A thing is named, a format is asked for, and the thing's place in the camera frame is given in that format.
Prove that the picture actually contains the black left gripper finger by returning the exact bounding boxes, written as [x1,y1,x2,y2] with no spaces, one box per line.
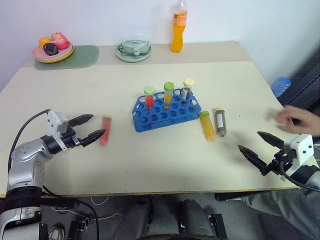
[67,113,95,127]
[79,128,107,148]

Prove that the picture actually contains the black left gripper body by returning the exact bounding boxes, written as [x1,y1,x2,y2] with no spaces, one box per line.
[61,128,85,150]

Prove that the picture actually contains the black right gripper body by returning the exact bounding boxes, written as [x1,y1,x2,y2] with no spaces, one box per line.
[261,149,299,177]

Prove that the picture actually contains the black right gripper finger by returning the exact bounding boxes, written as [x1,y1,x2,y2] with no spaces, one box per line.
[237,144,268,177]
[256,130,286,151]

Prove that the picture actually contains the pink liquid tube green cap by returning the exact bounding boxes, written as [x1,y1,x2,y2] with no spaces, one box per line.
[97,113,113,147]

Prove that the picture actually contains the brown tube brown cap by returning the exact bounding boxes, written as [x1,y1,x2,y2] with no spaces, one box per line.
[213,107,229,139]

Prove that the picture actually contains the yellow liquid tube green cap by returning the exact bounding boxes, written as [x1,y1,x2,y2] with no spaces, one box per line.
[198,110,217,144]

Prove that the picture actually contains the red liquid tube green cap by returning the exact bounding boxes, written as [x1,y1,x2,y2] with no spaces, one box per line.
[143,85,156,115]

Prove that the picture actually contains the blue plastic test tube rack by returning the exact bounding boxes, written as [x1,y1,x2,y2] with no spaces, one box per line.
[131,91,203,133]

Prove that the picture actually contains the orange liquid tube green cap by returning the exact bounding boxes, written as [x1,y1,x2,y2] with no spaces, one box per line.
[163,81,175,110]

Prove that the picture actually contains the grey tube pale yellow cap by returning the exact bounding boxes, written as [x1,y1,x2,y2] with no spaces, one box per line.
[181,78,195,106]

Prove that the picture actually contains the person's bare hand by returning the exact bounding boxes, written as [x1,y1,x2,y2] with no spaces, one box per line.
[276,104,320,138]

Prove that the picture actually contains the grey trouser leg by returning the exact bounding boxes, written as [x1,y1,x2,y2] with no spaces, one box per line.
[216,186,320,240]

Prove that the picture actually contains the blue water jug cap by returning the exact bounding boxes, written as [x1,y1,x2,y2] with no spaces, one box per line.
[270,76,293,99]

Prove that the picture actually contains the green placemat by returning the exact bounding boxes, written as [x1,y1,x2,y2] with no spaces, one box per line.
[33,44,101,72]

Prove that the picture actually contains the stacked plates with toy food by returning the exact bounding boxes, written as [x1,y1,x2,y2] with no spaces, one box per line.
[34,45,75,64]

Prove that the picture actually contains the black chair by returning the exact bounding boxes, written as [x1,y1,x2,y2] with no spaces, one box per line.
[276,51,320,116]

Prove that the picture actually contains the toy red fruit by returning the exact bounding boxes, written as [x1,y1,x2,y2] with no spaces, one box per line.
[53,39,70,50]

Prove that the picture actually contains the toy purple fruit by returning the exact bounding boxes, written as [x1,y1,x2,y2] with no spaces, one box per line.
[42,42,59,56]

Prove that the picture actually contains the pink plate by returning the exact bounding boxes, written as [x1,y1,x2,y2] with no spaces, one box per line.
[31,42,74,60]

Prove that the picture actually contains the pale green round plate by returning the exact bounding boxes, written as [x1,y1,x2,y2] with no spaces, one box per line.
[114,42,153,63]

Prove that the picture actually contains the dark rounded shape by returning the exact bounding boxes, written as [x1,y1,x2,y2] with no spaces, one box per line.
[111,196,156,240]
[175,199,209,237]

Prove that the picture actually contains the toy pink peach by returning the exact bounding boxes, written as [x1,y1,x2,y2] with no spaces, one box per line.
[50,31,69,44]

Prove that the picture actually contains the toy orange fruit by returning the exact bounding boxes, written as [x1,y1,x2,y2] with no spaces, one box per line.
[38,36,52,49]

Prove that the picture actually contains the clear glass lidded container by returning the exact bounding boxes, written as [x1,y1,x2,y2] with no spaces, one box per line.
[117,31,151,56]

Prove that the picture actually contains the orange soda bottle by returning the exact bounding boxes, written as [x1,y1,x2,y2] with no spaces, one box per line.
[170,0,189,54]

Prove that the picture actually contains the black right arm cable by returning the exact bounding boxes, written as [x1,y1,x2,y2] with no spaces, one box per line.
[278,160,320,193]

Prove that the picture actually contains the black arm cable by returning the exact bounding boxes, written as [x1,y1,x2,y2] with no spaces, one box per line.
[278,160,320,193]
[7,108,52,173]

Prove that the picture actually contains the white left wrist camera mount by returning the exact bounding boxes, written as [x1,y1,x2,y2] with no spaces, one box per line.
[46,109,76,151]

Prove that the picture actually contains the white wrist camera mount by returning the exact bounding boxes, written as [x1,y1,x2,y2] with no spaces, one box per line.
[46,109,76,151]
[283,133,315,179]

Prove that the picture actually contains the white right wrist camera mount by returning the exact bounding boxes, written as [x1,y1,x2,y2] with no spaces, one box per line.
[283,133,315,179]

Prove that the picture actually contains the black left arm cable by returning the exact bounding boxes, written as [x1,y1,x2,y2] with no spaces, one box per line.
[7,108,52,173]

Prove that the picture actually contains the black cable under table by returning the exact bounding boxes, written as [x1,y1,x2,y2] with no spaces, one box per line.
[41,184,99,240]

